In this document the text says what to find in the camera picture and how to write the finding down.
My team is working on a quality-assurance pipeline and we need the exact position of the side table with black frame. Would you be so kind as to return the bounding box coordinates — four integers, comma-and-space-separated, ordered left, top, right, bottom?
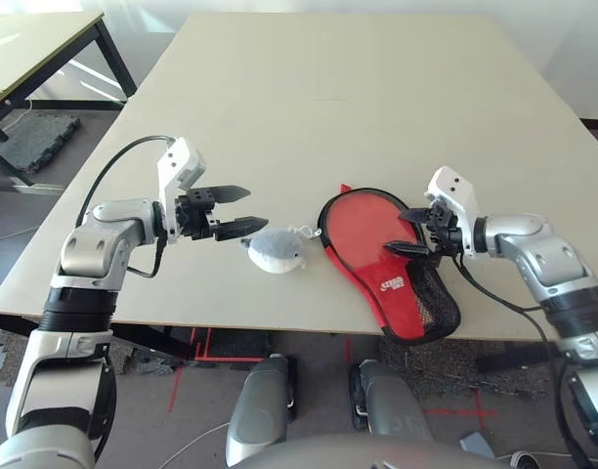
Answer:
0, 12, 138, 187

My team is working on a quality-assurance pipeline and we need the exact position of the grey robot torso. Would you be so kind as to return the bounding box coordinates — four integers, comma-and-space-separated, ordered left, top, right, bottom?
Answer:
228, 433, 515, 469

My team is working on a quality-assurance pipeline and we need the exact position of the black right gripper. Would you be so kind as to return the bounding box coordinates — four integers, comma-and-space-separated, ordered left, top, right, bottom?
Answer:
385, 201, 464, 258

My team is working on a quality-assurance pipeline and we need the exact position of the white cable near legs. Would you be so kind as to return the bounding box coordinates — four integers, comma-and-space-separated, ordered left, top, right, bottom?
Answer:
171, 422, 232, 456

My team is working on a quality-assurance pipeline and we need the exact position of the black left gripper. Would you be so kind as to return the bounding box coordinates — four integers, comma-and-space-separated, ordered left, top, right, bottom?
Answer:
174, 184, 270, 243

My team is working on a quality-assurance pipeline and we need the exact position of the grey plush fish keychain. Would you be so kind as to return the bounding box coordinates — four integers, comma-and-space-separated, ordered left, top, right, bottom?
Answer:
238, 224, 324, 274

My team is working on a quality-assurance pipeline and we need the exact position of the red black paddle case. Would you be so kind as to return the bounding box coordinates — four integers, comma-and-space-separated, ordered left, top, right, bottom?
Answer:
318, 183, 462, 346

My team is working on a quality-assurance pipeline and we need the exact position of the grey robot leg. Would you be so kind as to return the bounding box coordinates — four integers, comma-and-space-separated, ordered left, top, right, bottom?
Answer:
226, 354, 299, 463
350, 360, 435, 441

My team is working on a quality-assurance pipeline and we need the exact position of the black left wrist camera cable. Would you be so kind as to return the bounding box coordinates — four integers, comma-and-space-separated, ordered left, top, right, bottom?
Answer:
81, 134, 177, 279

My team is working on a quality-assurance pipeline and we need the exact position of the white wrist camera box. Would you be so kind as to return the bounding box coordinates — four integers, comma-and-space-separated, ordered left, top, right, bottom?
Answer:
424, 165, 479, 259
155, 136, 207, 245

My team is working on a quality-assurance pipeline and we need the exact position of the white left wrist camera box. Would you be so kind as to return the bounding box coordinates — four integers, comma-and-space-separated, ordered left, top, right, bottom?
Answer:
155, 136, 207, 245

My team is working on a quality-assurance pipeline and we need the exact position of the small grey floor box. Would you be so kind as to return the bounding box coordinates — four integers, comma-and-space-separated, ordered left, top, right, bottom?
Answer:
458, 432, 495, 459

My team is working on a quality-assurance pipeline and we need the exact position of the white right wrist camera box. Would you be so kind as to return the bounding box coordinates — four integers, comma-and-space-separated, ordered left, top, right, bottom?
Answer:
424, 165, 479, 259

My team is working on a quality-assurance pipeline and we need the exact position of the dark grey foam mat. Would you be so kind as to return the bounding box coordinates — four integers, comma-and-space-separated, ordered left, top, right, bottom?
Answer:
0, 110, 81, 175

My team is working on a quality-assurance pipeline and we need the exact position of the grey robot right leg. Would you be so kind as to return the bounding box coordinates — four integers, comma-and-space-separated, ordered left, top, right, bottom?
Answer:
350, 360, 435, 441

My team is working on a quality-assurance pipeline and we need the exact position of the thin white floor cable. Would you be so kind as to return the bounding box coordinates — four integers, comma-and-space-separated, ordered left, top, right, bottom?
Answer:
0, 227, 34, 244

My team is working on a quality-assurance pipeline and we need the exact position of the grey robot left leg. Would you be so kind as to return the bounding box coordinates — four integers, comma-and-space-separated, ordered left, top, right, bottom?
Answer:
226, 354, 299, 463

